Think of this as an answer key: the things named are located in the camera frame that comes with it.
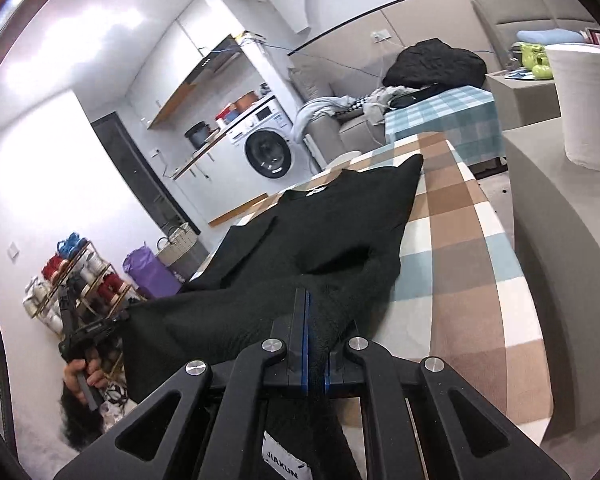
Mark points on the green plush toy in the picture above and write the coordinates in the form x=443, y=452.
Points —
x=535, y=60

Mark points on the white paper towel roll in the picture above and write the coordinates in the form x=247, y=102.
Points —
x=585, y=110

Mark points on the grey curved table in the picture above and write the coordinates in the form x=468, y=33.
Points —
x=555, y=220

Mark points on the black white patterned rug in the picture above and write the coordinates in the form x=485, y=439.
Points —
x=114, y=402

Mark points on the grey sofa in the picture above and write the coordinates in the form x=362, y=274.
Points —
x=350, y=132

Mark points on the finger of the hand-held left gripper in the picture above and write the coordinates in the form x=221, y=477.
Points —
x=105, y=329

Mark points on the dark door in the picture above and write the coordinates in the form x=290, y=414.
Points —
x=130, y=170

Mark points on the black cooking pot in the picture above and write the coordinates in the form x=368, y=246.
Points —
x=197, y=135

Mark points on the black puffy jacket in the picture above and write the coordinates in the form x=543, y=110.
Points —
x=435, y=62

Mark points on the wooden countertop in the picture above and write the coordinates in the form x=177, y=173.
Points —
x=200, y=152

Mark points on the teal checked cloth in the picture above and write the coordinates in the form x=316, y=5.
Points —
x=445, y=120

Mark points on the woven laundry basket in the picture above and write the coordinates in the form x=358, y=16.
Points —
x=177, y=247

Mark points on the white washing machine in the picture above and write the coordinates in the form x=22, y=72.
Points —
x=267, y=152

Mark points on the wall socket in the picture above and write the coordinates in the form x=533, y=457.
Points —
x=381, y=36

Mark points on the brown blue checked table cloth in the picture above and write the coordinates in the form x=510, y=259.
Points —
x=460, y=270

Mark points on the person's left hand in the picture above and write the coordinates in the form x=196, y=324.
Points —
x=75, y=372

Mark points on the light blue folded towel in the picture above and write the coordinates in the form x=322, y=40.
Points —
x=547, y=36

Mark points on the light crumpled clothes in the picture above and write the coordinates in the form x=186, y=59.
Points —
x=382, y=100

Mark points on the grey clothes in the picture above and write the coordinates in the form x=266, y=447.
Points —
x=312, y=115

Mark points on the shoe rack with shoes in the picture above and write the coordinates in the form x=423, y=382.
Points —
x=80, y=270

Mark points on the purple bag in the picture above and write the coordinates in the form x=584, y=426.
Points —
x=150, y=272

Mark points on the white wall cabinet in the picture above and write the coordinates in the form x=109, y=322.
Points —
x=180, y=55

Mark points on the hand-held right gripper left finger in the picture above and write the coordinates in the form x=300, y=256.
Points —
x=306, y=350

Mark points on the black knitted sweater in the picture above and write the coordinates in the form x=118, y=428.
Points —
x=320, y=230

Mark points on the black white checkered pillow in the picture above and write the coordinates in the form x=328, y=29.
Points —
x=355, y=106

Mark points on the range hood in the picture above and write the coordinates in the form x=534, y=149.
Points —
x=212, y=60

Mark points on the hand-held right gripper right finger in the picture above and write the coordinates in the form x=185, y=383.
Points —
x=340, y=370

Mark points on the grey side table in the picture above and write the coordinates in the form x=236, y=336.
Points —
x=525, y=105

